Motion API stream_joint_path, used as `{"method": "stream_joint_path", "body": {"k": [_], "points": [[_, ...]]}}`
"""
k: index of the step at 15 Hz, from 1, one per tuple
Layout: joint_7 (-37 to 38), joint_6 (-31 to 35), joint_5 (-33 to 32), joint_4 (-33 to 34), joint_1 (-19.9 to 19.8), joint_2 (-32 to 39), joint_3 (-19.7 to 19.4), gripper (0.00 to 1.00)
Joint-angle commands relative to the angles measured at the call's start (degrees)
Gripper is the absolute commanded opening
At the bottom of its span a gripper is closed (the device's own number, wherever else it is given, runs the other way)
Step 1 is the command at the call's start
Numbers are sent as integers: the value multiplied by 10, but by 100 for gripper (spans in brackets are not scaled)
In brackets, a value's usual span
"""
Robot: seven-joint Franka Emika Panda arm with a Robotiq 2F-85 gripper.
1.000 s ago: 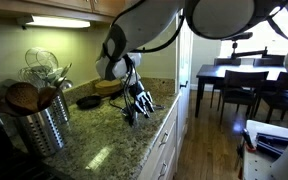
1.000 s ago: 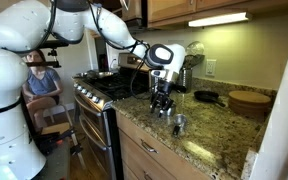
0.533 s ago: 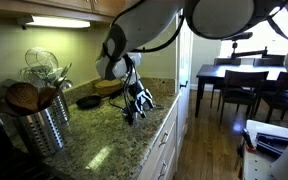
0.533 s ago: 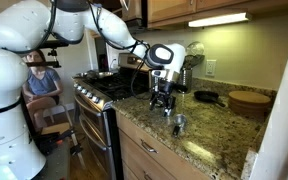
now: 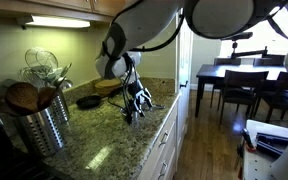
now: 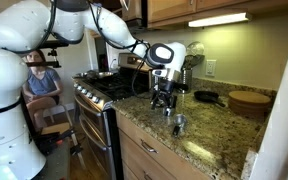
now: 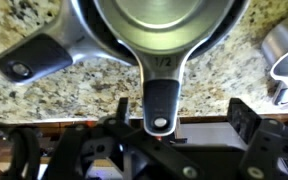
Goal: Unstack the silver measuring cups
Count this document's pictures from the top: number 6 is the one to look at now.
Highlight under-cabinet light bar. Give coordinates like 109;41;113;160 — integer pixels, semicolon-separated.
187;12;253;28

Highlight black stand pole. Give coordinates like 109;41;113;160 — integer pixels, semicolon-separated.
18;96;40;143

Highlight white door panel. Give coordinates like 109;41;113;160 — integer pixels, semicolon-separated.
248;8;288;180

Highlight silver frying pan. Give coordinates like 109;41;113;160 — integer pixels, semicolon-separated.
73;70;118;80

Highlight wooden upper cabinets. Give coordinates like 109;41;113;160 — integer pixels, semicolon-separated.
146;0;288;29

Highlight black stereo camera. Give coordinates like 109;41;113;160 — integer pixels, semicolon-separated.
38;40;70;50

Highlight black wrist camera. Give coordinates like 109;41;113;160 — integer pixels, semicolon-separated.
173;82;189;92

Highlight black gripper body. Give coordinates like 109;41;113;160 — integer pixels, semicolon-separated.
154;78;178;98

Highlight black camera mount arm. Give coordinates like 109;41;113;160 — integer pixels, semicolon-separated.
26;48;62;69

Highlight black orange bar clamp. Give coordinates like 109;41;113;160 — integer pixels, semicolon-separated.
37;128;78;155

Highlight light wooden board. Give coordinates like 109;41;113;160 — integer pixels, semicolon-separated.
40;121;72;136

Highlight perforated steel utensil holder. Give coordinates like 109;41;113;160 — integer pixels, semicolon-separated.
179;68;194;95

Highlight white chair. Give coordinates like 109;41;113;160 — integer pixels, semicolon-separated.
43;102;76;128

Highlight stainless steel gas range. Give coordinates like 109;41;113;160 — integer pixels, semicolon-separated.
72;52;155;180

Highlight wooden lower cabinet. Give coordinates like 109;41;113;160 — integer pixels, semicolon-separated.
115;111;213;180

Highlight black cast iron skillet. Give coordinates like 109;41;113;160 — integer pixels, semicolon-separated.
193;90;227;108

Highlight round wooden board stack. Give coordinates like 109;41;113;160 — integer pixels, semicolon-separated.
227;90;272;118

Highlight small silver measuring cup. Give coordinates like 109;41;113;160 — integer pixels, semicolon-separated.
171;113;189;138

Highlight white wall outlet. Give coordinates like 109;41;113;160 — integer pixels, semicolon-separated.
205;59;217;77

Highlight seated person blue shirt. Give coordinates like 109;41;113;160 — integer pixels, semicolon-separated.
22;49;65;130

